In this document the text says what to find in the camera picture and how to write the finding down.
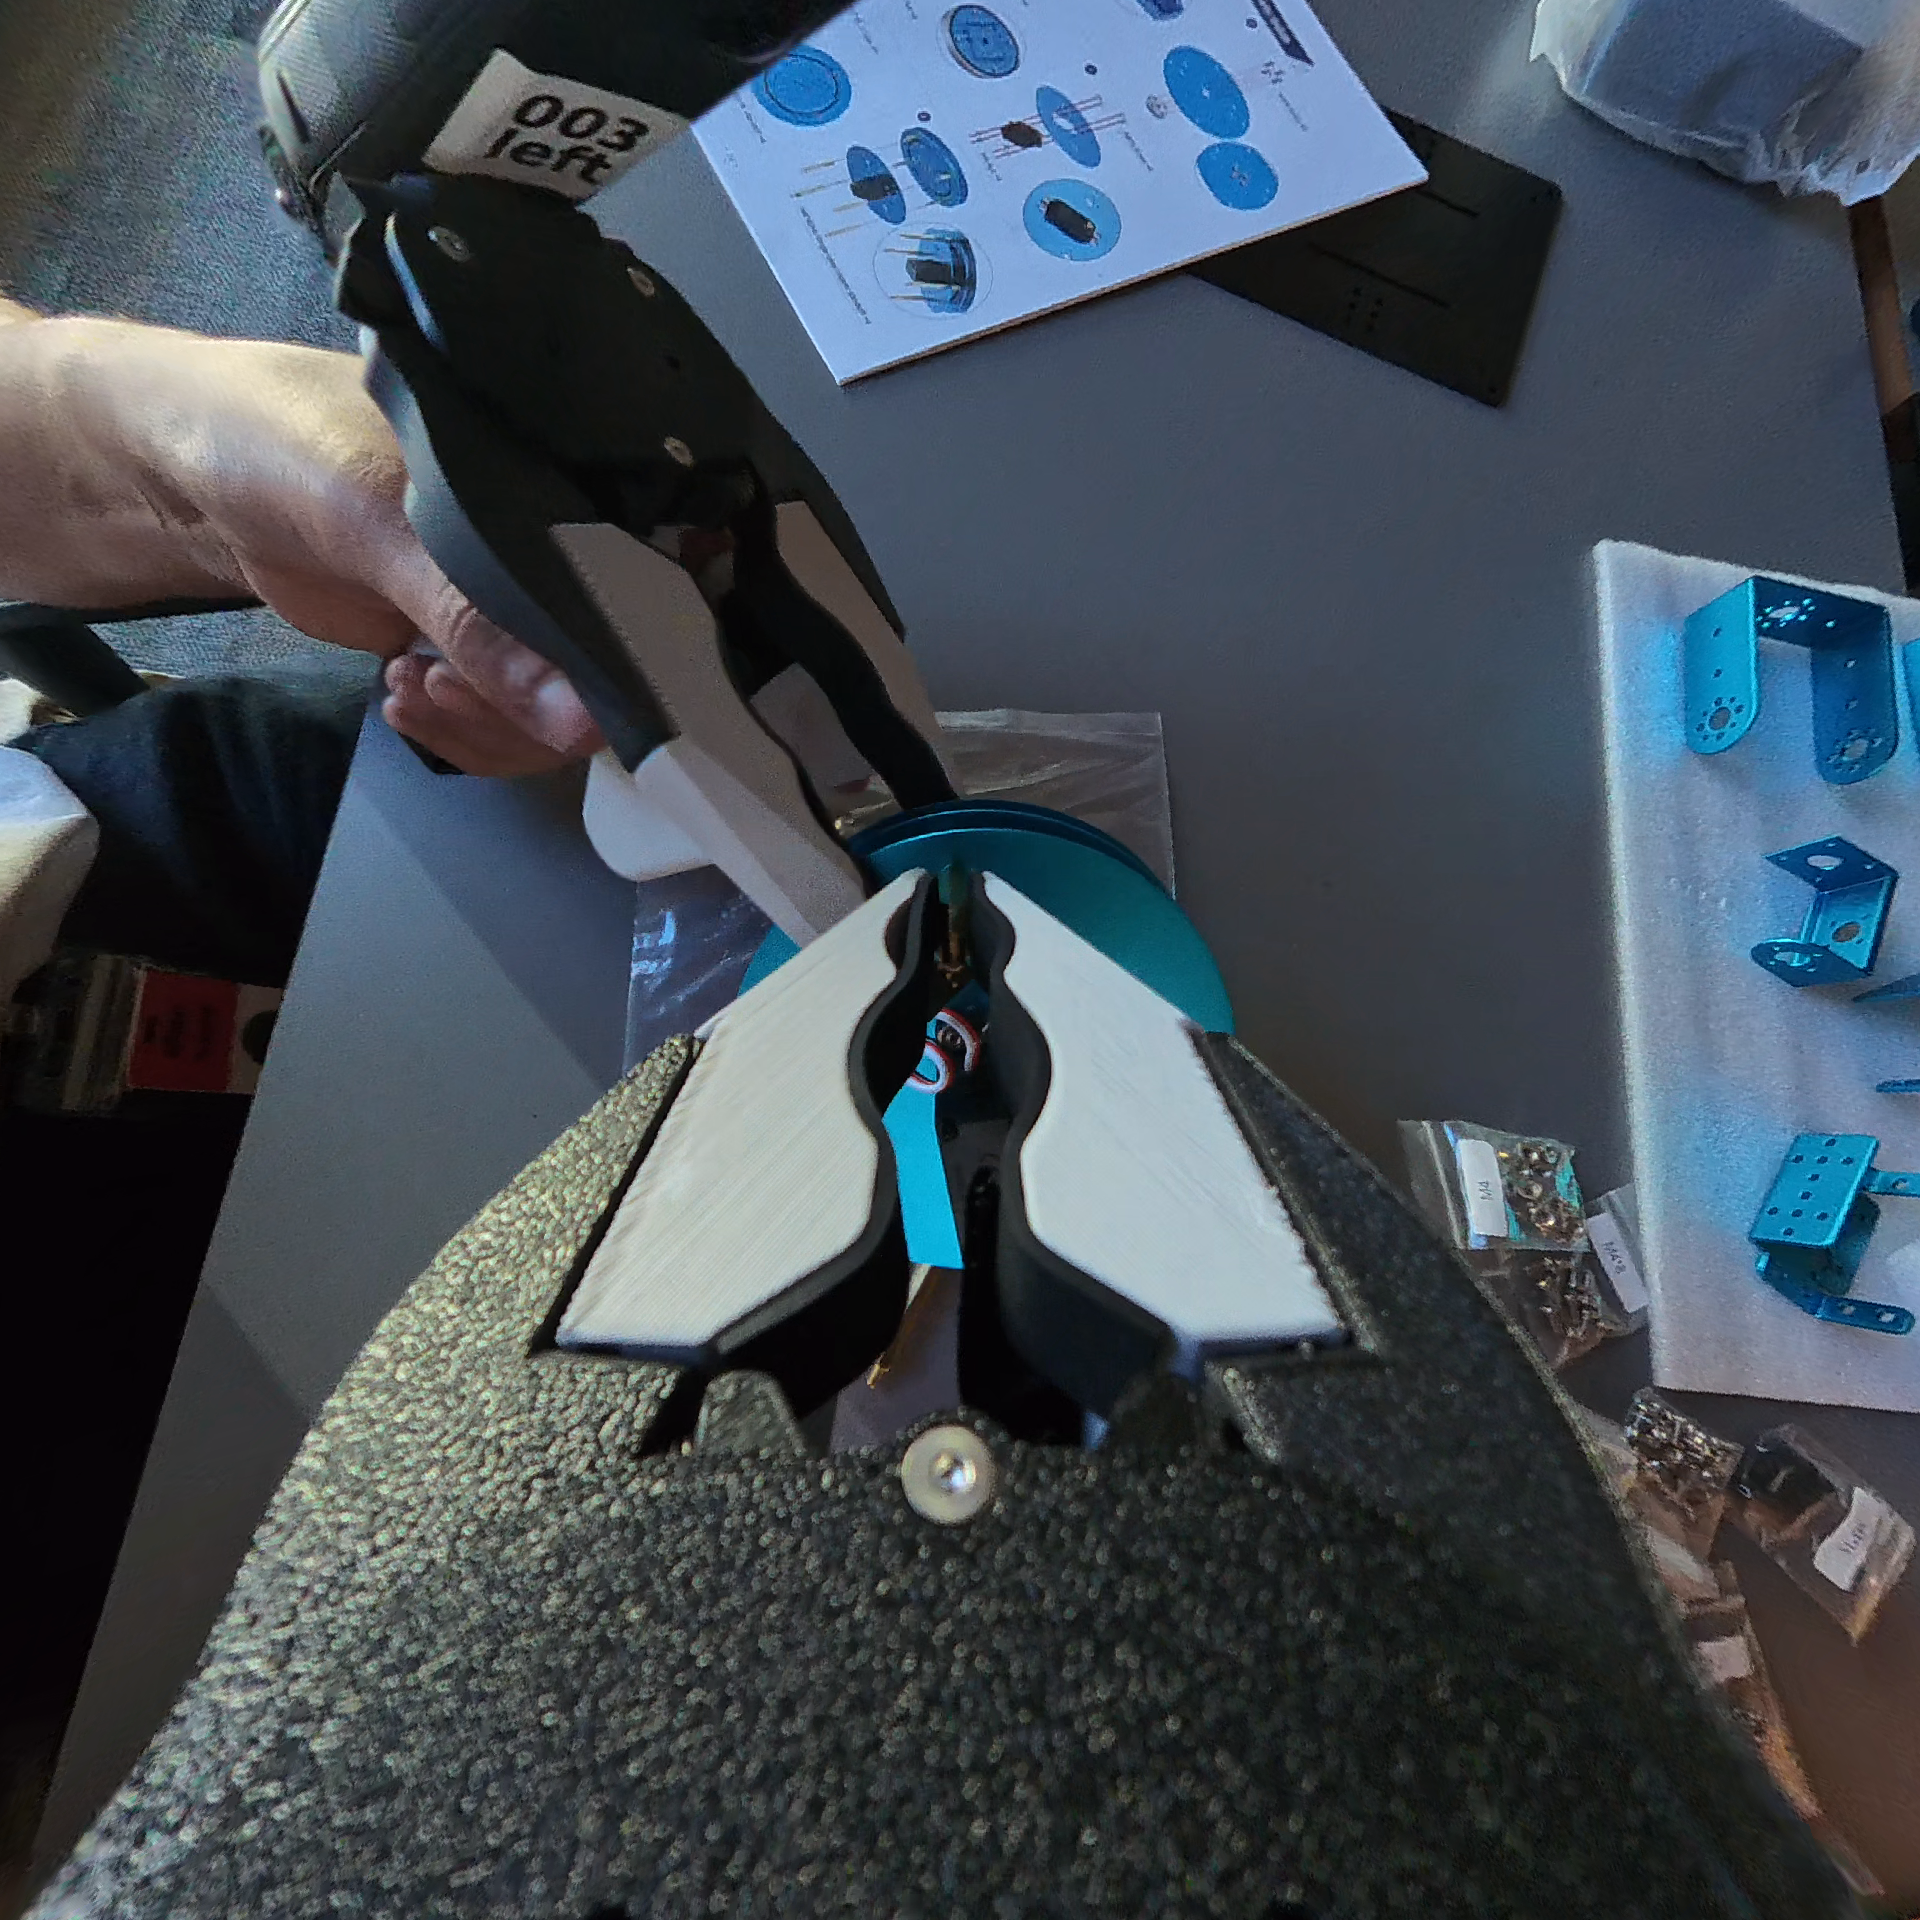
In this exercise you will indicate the large blue U bracket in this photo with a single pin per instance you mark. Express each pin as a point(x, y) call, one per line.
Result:
point(1785, 616)

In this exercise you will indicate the blue round turntable base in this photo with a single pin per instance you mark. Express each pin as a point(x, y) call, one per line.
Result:
point(1109, 931)

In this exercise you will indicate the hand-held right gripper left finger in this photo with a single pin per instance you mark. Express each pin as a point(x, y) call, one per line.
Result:
point(733, 1185)

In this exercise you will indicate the clear plastic bag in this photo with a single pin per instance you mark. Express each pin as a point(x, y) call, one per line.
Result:
point(1050, 751)

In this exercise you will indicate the person's dark trousers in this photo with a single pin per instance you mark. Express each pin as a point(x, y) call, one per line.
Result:
point(224, 840)

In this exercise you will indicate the grey desk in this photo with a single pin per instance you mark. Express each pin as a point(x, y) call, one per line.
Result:
point(1349, 630)

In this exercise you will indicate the small blue angled bracket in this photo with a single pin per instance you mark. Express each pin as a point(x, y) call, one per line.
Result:
point(1821, 901)

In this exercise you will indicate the pile of small screw bags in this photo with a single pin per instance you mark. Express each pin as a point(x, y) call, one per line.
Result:
point(1530, 1185)

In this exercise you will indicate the person's left hand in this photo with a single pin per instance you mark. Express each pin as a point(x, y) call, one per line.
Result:
point(224, 480)

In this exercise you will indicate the red badge card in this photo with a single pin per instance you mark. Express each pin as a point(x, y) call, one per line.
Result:
point(201, 1037)

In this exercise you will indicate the person's white shirt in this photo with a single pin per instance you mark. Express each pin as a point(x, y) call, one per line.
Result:
point(36, 840)

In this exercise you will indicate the white foam tray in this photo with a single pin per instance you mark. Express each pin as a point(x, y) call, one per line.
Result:
point(1664, 975)

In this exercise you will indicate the white wrapped foam block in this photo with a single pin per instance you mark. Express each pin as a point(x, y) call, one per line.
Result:
point(1693, 59)

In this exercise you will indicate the brass standoff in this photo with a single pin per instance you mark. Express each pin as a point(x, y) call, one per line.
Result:
point(956, 921)
point(905, 1343)

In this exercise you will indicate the instruction booklet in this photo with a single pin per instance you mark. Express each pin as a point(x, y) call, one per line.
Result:
point(1140, 224)

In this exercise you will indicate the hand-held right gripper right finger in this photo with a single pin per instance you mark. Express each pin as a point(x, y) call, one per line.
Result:
point(1170, 1185)

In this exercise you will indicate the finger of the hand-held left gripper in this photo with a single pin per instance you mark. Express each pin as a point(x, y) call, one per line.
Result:
point(849, 592)
point(661, 630)

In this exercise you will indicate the black flat plate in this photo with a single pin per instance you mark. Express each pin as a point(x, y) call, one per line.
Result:
point(1425, 283)

